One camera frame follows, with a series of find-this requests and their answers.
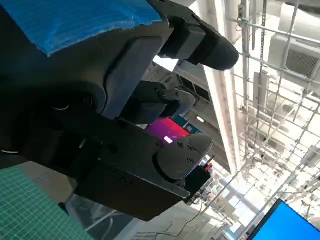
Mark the magenta screen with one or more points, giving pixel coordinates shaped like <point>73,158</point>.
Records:
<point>167,128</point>

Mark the white metal scaffold frame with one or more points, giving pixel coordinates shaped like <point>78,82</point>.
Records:
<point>246,50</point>

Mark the blue computer monitor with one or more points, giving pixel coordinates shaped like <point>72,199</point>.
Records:
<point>287,225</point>

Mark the white ceiling air conditioner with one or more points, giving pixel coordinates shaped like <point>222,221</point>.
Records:
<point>297,57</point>

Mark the green cutting mat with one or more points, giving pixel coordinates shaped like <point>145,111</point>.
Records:
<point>30,210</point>

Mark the black equipment box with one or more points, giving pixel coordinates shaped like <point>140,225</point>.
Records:
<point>197,182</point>

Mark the black left hand blue tape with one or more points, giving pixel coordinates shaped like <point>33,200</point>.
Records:
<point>75,100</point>

